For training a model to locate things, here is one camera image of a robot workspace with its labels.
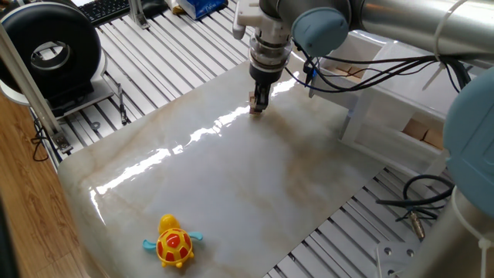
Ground short aluminium profile post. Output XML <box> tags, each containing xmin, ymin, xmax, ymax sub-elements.
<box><xmin>128</xmin><ymin>0</ymin><xmax>151</xmax><ymax>30</ymax></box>

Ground white plastic drawer cabinet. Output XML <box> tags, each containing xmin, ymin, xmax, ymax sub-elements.
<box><xmin>308</xmin><ymin>29</ymin><xmax>475</xmax><ymax>182</ymax></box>

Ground marble pattern table board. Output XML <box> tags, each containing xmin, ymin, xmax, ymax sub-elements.
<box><xmin>57</xmin><ymin>49</ymin><xmax>387</xmax><ymax>278</ymax></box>

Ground black pouch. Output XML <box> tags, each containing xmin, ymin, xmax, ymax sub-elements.
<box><xmin>140</xmin><ymin>0</ymin><xmax>170</xmax><ymax>19</ymax></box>

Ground white zip tie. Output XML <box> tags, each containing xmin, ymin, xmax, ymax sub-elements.
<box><xmin>421</xmin><ymin>0</ymin><xmax>469</xmax><ymax>92</ymax></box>
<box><xmin>450</xmin><ymin>188</ymin><xmax>494</xmax><ymax>278</ymax></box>

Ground black hand tool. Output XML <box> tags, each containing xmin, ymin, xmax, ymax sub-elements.
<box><xmin>117</xmin><ymin>83</ymin><xmax>129</xmax><ymax>126</ymax></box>

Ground black ring-shaped device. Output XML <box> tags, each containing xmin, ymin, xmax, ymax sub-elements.
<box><xmin>0</xmin><ymin>2</ymin><xmax>115</xmax><ymax>119</ymax></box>

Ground long aluminium profile post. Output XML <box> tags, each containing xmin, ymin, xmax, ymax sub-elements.
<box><xmin>0</xmin><ymin>22</ymin><xmax>74</xmax><ymax>154</ymax></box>

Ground blue plastic package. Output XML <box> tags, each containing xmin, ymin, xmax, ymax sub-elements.
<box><xmin>175</xmin><ymin>0</ymin><xmax>229</xmax><ymax>21</ymax></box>

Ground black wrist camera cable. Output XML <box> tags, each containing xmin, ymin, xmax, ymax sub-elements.
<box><xmin>284</xmin><ymin>38</ymin><xmax>472</xmax><ymax>94</ymax></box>

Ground black computer keyboard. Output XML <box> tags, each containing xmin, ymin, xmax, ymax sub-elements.
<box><xmin>79</xmin><ymin>0</ymin><xmax>132</xmax><ymax>27</ymax></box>

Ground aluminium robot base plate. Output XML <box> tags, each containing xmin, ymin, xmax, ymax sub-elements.
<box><xmin>374</xmin><ymin>241</ymin><xmax>421</xmax><ymax>278</ymax></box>

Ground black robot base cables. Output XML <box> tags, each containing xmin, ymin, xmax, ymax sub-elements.
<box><xmin>375</xmin><ymin>174</ymin><xmax>456</xmax><ymax>241</ymax></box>

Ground thin black cable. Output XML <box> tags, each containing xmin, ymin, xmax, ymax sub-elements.
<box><xmin>29</xmin><ymin>117</ymin><xmax>50</xmax><ymax>162</ymax></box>

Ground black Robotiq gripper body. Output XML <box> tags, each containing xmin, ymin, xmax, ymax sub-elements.
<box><xmin>249</xmin><ymin>63</ymin><xmax>286</xmax><ymax>88</ymax></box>

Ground yellow orange turtle toy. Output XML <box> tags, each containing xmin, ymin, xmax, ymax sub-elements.
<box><xmin>142</xmin><ymin>214</ymin><xmax>204</xmax><ymax>269</ymax></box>

